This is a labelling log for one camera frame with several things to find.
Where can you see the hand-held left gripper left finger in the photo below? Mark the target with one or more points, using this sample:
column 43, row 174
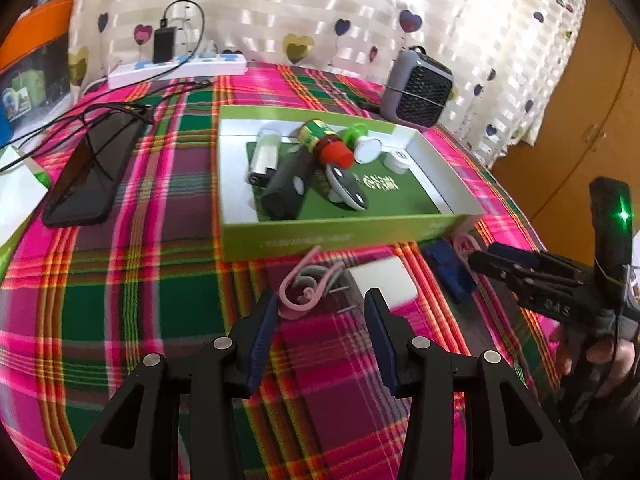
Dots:
column 262, row 340

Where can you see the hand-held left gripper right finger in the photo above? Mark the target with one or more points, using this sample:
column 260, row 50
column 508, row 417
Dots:
column 380, row 340

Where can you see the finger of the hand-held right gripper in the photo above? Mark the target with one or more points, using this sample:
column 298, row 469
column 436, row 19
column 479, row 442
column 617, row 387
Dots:
column 540, row 260
column 500, row 272

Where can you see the small blue stapler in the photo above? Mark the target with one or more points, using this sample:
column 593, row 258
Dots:
column 450, row 270

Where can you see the white plug adapter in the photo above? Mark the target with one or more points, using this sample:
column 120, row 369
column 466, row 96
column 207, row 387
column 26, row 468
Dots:
column 385, row 282

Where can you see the green cardboard box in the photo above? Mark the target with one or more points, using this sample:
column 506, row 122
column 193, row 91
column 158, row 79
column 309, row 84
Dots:
column 325, row 241

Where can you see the black box white button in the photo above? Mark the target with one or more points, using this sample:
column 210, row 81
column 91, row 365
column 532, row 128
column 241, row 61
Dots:
column 282, row 195

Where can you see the small white round cap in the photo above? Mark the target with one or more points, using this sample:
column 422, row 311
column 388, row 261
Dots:
column 397, row 161

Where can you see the black disc white dots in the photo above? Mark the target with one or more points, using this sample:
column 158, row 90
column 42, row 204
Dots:
column 350, row 190

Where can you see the green jar white lid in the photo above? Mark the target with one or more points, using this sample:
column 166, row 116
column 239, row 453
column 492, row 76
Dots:
column 367, row 151

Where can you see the green bottle red cap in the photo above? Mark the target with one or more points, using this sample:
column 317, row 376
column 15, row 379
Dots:
column 325, row 142

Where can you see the person's right hand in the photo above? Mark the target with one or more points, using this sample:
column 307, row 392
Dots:
column 600, row 355

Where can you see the wooden cabinet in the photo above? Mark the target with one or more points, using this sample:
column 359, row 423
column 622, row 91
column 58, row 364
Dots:
column 575, row 110

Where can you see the grey fan heater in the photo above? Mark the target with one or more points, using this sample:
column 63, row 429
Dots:
column 420, row 90

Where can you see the black smartphone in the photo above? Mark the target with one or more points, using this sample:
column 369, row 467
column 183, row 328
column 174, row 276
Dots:
column 90, row 175

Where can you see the white power strip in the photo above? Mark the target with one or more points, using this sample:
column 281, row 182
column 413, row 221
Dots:
column 220, row 62

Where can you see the white green tissue pack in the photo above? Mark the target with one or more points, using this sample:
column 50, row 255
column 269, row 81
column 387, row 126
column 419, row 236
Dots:
column 20, row 195

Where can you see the black charger adapter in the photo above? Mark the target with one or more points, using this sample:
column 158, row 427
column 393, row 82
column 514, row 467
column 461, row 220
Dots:
column 164, row 45

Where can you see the blue box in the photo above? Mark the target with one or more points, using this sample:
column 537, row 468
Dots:
column 4, row 127

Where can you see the heart print curtain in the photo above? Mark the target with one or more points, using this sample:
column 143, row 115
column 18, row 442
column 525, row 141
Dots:
column 300, row 0

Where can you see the orange lid tank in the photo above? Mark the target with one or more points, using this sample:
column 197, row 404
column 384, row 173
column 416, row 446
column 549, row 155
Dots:
column 35, row 15

